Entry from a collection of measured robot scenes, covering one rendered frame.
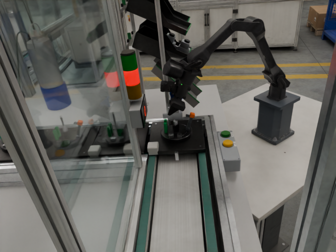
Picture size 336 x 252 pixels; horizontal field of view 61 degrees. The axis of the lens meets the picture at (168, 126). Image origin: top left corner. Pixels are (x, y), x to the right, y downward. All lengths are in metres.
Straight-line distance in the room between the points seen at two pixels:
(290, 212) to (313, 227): 1.93
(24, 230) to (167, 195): 0.53
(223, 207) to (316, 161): 0.66
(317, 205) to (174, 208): 0.72
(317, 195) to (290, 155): 1.03
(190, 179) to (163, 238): 0.27
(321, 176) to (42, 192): 0.34
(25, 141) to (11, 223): 0.90
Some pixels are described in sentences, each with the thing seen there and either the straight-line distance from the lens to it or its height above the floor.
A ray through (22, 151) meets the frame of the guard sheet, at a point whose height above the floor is 1.48.
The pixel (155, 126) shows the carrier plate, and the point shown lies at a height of 0.97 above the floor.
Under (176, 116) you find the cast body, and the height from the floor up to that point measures 1.07.
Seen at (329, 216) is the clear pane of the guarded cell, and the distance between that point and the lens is 0.35.
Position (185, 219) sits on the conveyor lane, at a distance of 0.98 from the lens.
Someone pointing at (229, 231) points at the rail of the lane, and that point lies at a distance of 0.91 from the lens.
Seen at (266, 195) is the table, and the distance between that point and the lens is 1.15.
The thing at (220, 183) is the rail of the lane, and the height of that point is 0.95.
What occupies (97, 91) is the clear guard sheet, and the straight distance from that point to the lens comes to 0.69.
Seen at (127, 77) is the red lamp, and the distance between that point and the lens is 0.92.
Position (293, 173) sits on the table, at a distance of 1.27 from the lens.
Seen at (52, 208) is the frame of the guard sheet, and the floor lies 1.38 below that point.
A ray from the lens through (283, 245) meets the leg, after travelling 2.09.
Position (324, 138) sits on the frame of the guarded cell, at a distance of 0.31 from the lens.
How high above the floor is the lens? 1.67
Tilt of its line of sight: 32 degrees down
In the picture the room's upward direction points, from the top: 6 degrees counter-clockwise
